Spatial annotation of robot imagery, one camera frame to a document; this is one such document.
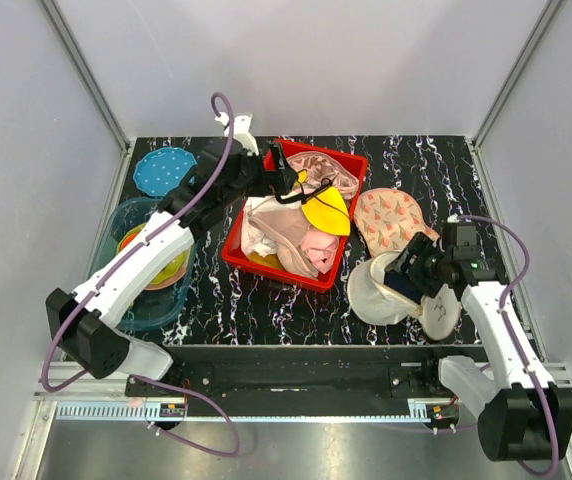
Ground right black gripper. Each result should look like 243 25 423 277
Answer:
384 231 451 299

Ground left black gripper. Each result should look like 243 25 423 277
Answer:
221 143 299 208

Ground yellow bra black straps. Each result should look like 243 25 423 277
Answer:
275 168 352 237

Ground white mesh laundry bag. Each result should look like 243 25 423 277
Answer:
347 252 462 341

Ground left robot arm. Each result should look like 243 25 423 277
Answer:
45 138 298 396

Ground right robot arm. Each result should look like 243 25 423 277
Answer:
384 215 572 475

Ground beige bra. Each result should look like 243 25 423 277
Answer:
246 207 318 279

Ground light pink bra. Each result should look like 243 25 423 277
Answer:
300 227 340 274

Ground floral pink oven mitt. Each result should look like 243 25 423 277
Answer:
353 188 439 257

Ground white cloth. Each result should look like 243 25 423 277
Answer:
240 197 291 257

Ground red plastic bin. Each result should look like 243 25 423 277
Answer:
221 139 369 292

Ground blue polka dot plate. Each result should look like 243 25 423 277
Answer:
133 147 196 198

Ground pink plate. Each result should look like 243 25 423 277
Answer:
145 262 188 291

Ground orange plastic cup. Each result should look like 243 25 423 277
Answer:
117 233 137 252

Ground clear blue plastic container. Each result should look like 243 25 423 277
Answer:
90 197 195 332

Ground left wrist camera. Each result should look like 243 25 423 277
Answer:
215 112 259 155

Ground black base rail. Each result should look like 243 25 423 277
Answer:
113 343 497 419

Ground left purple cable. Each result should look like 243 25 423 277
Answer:
38 91 243 458

